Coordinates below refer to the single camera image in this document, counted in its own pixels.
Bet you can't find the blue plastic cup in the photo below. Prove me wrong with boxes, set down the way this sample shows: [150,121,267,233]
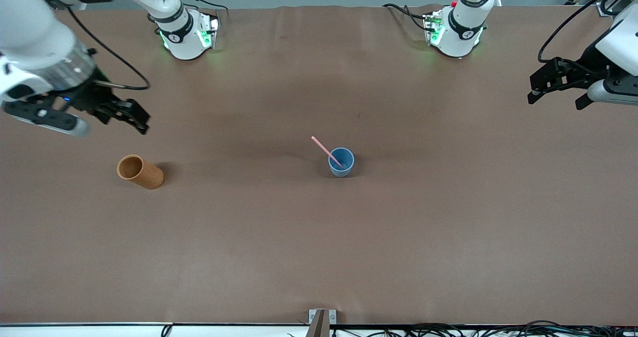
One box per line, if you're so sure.
[328,148,355,177]

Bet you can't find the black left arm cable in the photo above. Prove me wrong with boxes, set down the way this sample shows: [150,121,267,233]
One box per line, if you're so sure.
[537,0,638,63]

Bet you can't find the grey metal camera bracket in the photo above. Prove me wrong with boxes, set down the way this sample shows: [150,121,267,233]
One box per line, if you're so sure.
[309,309,337,337]

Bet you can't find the black left base cable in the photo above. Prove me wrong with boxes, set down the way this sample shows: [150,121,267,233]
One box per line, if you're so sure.
[383,3,434,31]

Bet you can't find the brown wooden cup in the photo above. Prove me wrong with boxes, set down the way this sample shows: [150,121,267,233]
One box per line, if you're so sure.
[117,155,164,190]

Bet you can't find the brown table cover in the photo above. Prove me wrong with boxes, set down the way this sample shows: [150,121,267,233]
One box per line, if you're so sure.
[0,5,638,326]

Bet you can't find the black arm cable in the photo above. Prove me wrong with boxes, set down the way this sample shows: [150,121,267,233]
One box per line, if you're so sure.
[67,8,151,91]
[537,0,638,63]

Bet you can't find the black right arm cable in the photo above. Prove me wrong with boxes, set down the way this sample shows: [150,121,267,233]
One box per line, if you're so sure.
[67,8,151,91]

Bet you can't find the pink straw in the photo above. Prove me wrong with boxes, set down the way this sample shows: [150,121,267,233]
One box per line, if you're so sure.
[312,136,345,169]

